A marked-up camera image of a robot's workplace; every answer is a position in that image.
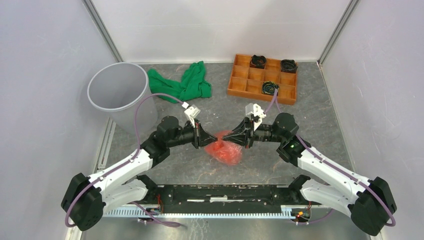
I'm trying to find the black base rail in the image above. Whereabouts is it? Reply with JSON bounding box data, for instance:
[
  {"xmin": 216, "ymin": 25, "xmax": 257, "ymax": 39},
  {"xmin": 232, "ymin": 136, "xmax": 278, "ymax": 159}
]
[{"xmin": 105, "ymin": 184, "xmax": 321, "ymax": 220}]

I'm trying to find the red plastic trash bag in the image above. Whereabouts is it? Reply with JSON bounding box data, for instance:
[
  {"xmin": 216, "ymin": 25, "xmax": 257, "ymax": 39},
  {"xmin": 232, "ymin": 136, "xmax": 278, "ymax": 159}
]
[{"xmin": 204, "ymin": 130, "xmax": 242, "ymax": 166}]

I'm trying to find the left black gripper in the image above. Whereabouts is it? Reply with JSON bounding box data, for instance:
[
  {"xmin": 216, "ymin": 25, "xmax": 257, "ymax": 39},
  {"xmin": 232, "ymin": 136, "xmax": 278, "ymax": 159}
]
[{"xmin": 167, "ymin": 118, "xmax": 218, "ymax": 149}]

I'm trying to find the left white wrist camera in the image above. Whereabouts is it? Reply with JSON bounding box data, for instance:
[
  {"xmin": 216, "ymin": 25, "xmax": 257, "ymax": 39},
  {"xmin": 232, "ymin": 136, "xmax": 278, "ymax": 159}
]
[{"xmin": 181, "ymin": 101, "xmax": 201, "ymax": 128}]

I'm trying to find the right aluminium frame post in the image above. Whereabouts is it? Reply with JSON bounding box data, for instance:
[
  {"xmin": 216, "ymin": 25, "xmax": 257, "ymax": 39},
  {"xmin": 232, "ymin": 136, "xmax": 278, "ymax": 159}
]
[{"xmin": 317, "ymin": 0, "xmax": 360, "ymax": 68}]

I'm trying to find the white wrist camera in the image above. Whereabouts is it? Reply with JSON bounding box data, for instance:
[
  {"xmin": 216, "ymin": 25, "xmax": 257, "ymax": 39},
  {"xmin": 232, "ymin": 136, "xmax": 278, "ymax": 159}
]
[
  {"xmin": 181, "ymin": 101, "xmax": 201, "ymax": 128},
  {"xmin": 245, "ymin": 103, "xmax": 267, "ymax": 124}
]

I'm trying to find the orange wooden compartment tray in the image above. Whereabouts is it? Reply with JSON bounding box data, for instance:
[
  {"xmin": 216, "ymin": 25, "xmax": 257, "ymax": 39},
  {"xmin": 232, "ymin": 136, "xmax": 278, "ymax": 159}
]
[{"xmin": 227, "ymin": 54, "xmax": 299, "ymax": 105}]

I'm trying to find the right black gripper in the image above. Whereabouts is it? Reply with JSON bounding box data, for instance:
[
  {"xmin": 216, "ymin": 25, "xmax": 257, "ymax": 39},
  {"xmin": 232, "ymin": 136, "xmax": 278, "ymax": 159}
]
[{"xmin": 222, "ymin": 116, "xmax": 285, "ymax": 149}]

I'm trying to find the green cloth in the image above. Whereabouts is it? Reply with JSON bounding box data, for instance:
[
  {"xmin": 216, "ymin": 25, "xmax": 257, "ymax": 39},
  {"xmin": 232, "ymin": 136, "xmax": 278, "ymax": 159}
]
[{"xmin": 147, "ymin": 61, "xmax": 212, "ymax": 104}]

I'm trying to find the left aluminium frame post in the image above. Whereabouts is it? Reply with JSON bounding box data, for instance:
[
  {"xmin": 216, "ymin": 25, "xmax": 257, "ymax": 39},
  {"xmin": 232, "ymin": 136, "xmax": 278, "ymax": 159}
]
[{"xmin": 82, "ymin": 0, "xmax": 124, "ymax": 62}]

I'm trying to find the blue yellow rolled belt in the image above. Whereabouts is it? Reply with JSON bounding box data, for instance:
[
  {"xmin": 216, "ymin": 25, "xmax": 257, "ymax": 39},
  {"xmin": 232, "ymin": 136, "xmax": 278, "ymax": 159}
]
[{"xmin": 261, "ymin": 81, "xmax": 280, "ymax": 96}]

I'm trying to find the grey plastic trash bin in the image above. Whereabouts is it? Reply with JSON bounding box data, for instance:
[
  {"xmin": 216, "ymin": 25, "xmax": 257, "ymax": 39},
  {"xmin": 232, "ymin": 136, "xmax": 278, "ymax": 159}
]
[{"xmin": 87, "ymin": 62, "xmax": 158, "ymax": 135}]

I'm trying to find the aluminium frame post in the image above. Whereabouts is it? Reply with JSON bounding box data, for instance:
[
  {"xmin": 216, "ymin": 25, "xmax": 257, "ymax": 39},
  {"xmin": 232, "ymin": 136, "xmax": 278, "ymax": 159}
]
[
  {"xmin": 82, "ymin": 0, "xmax": 124, "ymax": 62},
  {"xmin": 317, "ymin": 0, "xmax": 360, "ymax": 68}
]

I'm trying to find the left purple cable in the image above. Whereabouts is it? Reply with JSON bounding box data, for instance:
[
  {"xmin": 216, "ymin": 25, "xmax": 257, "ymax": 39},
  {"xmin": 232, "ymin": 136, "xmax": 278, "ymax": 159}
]
[{"xmin": 64, "ymin": 93, "xmax": 186, "ymax": 228}]

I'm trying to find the red black rolled belt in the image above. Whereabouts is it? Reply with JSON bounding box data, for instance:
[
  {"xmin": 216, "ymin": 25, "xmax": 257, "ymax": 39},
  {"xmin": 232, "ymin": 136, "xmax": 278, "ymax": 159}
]
[{"xmin": 249, "ymin": 54, "xmax": 267, "ymax": 69}]

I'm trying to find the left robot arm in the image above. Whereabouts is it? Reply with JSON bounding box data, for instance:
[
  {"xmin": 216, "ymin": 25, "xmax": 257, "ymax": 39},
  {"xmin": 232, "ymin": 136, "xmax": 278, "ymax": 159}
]
[{"xmin": 60, "ymin": 116, "xmax": 218, "ymax": 231}]

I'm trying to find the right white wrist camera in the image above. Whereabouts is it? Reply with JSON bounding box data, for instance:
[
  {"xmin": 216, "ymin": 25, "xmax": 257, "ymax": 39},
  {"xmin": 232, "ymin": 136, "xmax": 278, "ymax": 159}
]
[{"xmin": 245, "ymin": 103, "xmax": 267, "ymax": 124}]

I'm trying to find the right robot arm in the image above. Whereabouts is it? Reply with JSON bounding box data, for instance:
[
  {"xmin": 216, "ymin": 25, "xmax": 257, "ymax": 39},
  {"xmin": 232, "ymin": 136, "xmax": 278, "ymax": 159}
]
[{"xmin": 222, "ymin": 112, "xmax": 397, "ymax": 236}]

